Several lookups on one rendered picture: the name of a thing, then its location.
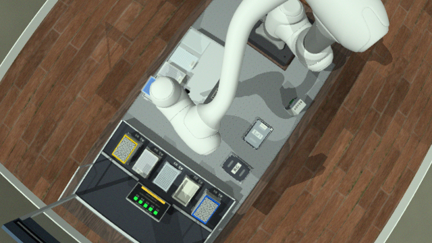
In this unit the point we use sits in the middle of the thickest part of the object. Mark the white ready button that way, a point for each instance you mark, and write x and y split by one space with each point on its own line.
295 106

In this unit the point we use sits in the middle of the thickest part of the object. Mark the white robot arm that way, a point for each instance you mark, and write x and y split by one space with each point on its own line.
355 24

